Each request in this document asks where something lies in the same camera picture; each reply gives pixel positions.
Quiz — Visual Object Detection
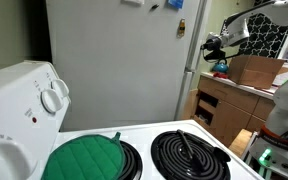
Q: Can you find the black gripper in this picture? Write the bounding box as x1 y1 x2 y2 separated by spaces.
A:
202 37 223 52

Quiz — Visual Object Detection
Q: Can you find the white refrigerator body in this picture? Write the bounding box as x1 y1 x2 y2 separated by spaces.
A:
45 0 205 132

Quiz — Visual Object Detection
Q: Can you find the teal kettle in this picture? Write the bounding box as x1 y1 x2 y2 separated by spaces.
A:
212 59 230 74

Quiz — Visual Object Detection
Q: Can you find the small red object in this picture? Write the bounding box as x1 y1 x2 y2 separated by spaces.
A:
213 71 230 80

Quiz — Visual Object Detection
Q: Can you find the bottle shaped magnet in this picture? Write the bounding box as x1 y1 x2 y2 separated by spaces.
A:
177 18 186 38

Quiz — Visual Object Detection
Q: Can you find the brown cardboard box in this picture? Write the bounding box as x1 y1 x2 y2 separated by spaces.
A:
228 54 285 90

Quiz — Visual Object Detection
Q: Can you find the blue magnet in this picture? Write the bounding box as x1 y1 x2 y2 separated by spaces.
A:
167 0 184 10

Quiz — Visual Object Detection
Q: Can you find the black white patterned curtain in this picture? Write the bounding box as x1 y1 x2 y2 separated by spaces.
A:
238 0 288 59

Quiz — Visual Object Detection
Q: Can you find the wooden kitchen cabinet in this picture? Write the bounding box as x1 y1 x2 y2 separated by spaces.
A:
192 71 277 148

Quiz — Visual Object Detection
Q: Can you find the white paper stack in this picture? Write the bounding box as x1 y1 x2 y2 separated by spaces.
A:
272 67 288 88

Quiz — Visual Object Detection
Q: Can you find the white rectangular magnet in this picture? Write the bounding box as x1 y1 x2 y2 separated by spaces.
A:
122 0 145 6

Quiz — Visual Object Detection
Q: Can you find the black cooking utensil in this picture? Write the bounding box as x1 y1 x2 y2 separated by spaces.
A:
176 129 232 172

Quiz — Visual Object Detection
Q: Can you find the black coil burner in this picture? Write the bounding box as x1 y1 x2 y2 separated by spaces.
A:
117 139 144 180
150 129 232 180

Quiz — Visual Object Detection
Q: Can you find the white stove knob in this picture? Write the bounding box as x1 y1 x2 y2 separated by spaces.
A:
40 88 65 115
0 139 38 180
51 78 71 98

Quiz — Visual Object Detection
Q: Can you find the green pot lid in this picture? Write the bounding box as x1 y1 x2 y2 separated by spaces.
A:
41 131 126 180

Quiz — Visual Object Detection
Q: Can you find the white electric stove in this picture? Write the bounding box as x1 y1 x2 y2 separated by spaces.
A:
0 59 265 180

